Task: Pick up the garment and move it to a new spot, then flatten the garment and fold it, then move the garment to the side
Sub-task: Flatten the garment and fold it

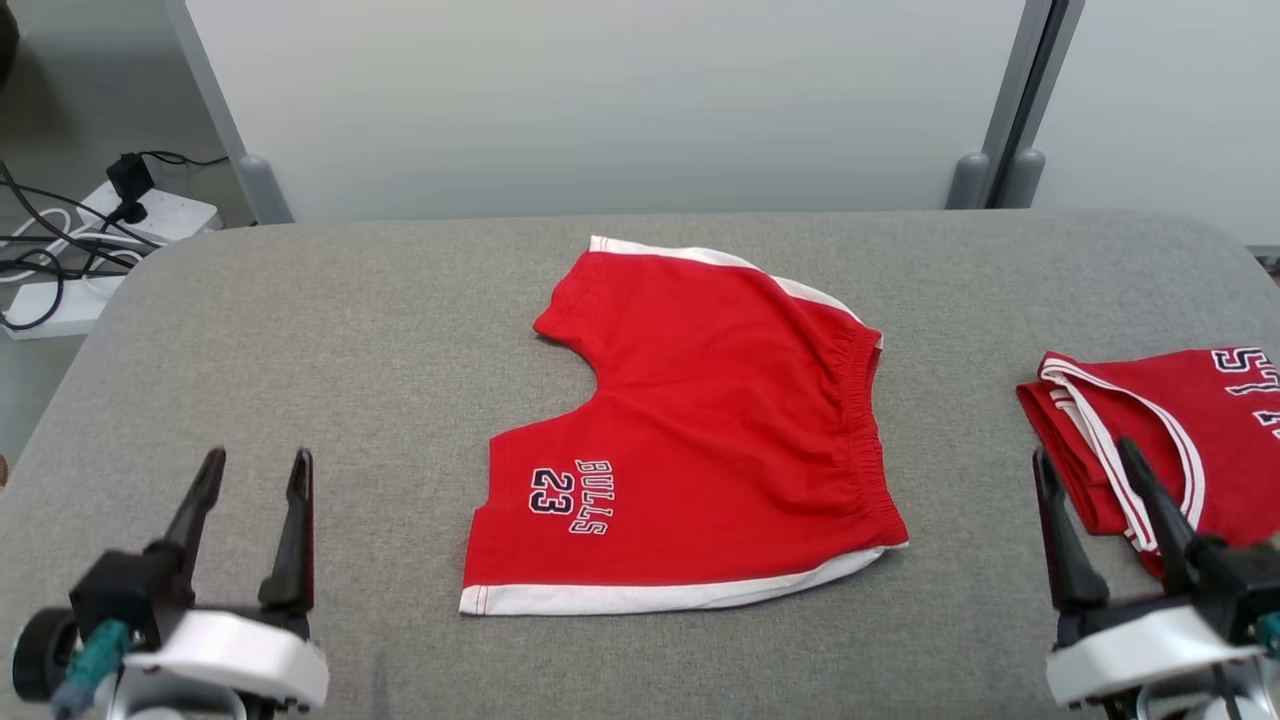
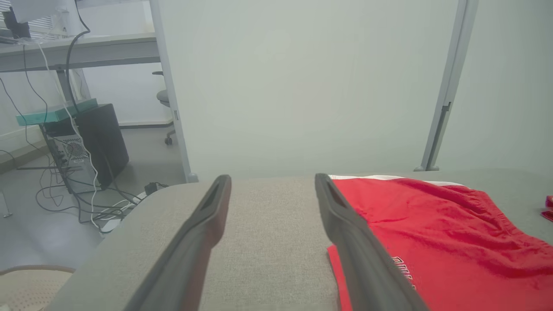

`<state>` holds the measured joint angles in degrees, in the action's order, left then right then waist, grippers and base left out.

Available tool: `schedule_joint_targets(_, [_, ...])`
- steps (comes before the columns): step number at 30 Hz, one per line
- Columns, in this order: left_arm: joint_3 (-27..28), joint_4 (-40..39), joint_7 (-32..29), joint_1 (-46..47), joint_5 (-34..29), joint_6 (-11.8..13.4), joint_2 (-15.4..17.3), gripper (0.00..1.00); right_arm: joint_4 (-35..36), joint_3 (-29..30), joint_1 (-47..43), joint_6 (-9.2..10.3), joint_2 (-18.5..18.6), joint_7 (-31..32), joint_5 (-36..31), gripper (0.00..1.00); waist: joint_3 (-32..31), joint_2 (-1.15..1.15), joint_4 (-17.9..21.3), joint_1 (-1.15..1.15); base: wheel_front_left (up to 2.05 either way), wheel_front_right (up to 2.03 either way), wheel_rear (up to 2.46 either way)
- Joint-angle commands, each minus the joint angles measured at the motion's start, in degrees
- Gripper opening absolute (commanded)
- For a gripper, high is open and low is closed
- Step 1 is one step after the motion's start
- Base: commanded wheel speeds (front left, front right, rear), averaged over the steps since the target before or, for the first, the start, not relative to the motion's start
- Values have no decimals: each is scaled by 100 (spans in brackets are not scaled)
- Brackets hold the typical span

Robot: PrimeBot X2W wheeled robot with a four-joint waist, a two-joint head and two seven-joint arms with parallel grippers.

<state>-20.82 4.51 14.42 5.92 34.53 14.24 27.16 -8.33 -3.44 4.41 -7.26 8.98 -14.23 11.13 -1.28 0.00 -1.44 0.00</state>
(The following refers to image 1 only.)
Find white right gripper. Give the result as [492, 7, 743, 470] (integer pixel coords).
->
[1033, 436, 1266, 711]

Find red basketball jersey white sleeves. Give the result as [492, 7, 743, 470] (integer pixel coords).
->
[1016, 346, 1280, 581]

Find white power strip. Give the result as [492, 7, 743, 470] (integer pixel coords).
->
[78, 180, 221, 247]
[0, 275, 126, 341]

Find black power adapter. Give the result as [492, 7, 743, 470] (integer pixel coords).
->
[105, 152, 158, 227]

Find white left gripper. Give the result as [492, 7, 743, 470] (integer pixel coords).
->
[120, 447, 331, 720]

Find red basketball shorts white trim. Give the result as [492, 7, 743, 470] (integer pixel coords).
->
[458, 235, 909, 616]

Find grey partition post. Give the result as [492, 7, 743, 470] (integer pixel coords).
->
[945, 0, 1056, 211]
[1000, 0, 1088, 209]
[163, 0, 296, 227]

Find black cable teal plug left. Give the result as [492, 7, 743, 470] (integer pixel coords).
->
[50, 618, 133, 720]

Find white floor cable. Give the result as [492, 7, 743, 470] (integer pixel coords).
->
[0, 205, 133, 301]

